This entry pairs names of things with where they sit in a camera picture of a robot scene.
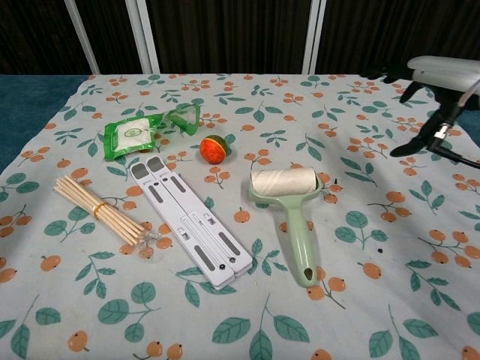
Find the white folding laptop stand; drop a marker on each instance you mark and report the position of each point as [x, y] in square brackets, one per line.
[187, 221]

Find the green white wipe packet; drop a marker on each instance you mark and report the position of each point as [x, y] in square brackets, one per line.
[129, 137]

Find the white double frame post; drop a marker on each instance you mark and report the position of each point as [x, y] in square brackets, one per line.
[144, 37]

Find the yellow rubber band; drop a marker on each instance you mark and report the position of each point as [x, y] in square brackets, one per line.
[98, 210]

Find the green lint roller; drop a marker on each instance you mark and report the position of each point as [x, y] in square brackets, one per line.
[296, 221]

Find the wooden stick bundle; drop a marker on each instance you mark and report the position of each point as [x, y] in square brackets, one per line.
[93, 204]

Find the small orange object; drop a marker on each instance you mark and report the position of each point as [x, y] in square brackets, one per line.
[213, 149]

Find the clear plastic suction hook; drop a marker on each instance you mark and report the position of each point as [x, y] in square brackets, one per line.
[148, 242]

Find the floral printed tablecloth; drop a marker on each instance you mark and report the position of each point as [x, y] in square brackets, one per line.
[240, 318]

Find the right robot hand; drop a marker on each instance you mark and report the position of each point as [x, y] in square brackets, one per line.
[442, 73]

